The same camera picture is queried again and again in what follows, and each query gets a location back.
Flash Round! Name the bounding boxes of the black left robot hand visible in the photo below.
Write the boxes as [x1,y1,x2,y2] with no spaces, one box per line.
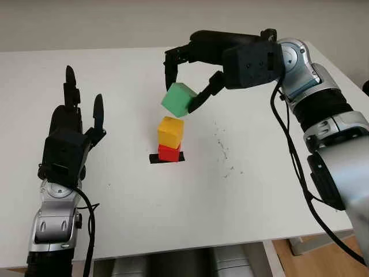
[48,65,107,148]

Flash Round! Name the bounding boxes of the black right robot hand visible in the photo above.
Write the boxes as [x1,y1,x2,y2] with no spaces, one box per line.
[163,29,262,113]

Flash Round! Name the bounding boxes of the green block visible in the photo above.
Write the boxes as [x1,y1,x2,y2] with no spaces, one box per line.
[160,82,198,118]

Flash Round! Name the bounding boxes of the yellow block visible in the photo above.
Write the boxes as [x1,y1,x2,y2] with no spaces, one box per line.
[157,116,185,149]

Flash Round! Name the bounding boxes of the red block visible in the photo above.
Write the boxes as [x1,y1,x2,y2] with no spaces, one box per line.
[158,143,182,162]

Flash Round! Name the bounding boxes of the black tape strip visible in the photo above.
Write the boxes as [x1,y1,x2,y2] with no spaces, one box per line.
[149,152,186,166]

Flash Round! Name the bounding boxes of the grey robot lower body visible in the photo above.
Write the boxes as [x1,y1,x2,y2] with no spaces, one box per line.
[111,245,263,277]

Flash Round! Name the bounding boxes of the grey table leg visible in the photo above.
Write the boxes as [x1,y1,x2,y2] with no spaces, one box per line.
[288,230,358,256]

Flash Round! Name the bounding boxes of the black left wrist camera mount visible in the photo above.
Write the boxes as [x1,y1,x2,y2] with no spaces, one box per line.
[39,131,90,185]

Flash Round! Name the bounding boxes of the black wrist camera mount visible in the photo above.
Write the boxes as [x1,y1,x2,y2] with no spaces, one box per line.
[39,131,90,185]
[223,42,282,89]

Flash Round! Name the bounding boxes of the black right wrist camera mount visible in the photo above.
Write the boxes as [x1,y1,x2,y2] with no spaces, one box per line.
[223,42,282,89]

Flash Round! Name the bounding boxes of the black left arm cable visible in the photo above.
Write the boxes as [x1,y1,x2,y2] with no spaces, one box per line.
[74,186,100,277]

